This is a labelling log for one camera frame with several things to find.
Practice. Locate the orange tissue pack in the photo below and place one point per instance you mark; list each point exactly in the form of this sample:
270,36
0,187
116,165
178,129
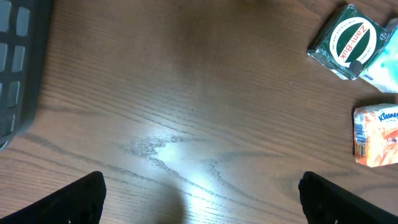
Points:
375,135

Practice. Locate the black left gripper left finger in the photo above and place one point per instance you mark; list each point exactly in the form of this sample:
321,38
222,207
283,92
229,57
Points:
79,202

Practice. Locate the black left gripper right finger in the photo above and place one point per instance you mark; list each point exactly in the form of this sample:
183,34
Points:
325,202

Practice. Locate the small green wipes pack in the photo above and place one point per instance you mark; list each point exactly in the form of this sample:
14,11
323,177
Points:
382,71

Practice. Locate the black plastic mesh basket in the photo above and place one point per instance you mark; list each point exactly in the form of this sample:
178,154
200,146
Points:
24,34

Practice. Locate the roll of tape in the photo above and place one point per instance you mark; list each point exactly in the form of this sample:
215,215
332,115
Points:
348,42

